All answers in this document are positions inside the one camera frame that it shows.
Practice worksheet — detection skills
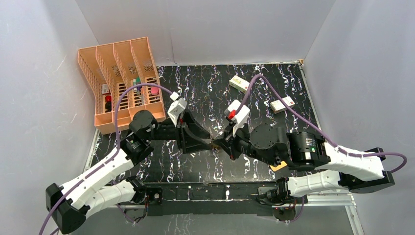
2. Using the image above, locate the white green small box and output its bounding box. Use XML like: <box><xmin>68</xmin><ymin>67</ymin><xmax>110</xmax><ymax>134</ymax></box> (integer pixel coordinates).
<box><xmin>229</xmin><ymin>75</ymin><xmax>250</xmax><ymax>94</ymax></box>

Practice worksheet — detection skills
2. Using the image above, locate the white red small box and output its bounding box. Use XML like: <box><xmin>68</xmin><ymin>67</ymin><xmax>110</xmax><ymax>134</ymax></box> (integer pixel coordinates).
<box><xmin>270</xmin><ymin>96</ymin><xmax>295</xmax><ymax>114</ymax></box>

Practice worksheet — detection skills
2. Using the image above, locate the orange plastic file organizer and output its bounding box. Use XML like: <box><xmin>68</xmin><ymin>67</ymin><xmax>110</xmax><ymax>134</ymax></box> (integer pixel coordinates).
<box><xmin>77</xmin><ymin>37</ymin><xmax>166</xmax><ymax>134</ymax></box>

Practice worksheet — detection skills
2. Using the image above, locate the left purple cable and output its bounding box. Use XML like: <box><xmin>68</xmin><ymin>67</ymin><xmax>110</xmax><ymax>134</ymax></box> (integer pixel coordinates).
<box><xmin>38</xmin><ymin>83</ymin><xmax>179</xmax><ymax>235</ymax></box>

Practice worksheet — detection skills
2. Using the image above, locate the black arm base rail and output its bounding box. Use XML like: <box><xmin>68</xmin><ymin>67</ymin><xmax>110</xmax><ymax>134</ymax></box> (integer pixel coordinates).
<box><xmin>65</xmin><ymin>181</ymin><xmax>357</xmax><ymax>224</ymax></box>

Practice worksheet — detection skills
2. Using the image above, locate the red black item in organizer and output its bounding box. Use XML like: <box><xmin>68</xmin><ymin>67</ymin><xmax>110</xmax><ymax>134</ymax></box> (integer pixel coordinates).
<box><xmin>104</xmin><ymin>95</ymin><xmax>112</xmax><ymax>112</ymax></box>

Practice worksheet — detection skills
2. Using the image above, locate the pink eraser in organizer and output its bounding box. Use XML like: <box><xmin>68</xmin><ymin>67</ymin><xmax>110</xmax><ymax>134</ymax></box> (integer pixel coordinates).
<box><xmin>150</xmin><ymin>86</ymin><xmax>160</xmax><ymax>96</ymax></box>

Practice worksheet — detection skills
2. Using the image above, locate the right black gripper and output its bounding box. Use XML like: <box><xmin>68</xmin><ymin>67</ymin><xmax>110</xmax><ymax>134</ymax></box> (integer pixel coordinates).
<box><xmin>213</xmin><ymin>117</ymin><xmax>280</xmax><ymax>167</ymax></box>

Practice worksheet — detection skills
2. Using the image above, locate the orange spiral notebook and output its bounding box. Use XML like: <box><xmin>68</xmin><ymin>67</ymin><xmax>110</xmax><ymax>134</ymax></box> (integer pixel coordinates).
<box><xmin>269</xmin><ymin>161</ymin><xmax>287</xmax><ymax>172</ymax></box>

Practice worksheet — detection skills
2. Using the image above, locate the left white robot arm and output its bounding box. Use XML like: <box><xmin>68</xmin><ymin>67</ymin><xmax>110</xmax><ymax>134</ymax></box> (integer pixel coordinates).
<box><xmin>46</xmin><ymin>110</ymin><xmax>210</xmax><ymax>235</ymax></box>

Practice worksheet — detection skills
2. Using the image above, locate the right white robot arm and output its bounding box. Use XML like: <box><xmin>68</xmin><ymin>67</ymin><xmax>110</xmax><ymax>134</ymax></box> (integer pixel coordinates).
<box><xmin>212</xmin><ymin>123</ymin><xmax>395</xmax><ymax>203</ymax></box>

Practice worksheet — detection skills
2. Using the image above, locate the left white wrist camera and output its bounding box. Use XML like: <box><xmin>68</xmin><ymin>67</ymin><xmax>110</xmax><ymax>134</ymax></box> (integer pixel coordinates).
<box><xmin>167</xmin><ymin>92</ymin><xmax>187</xmax><ymax>127</ymax></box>

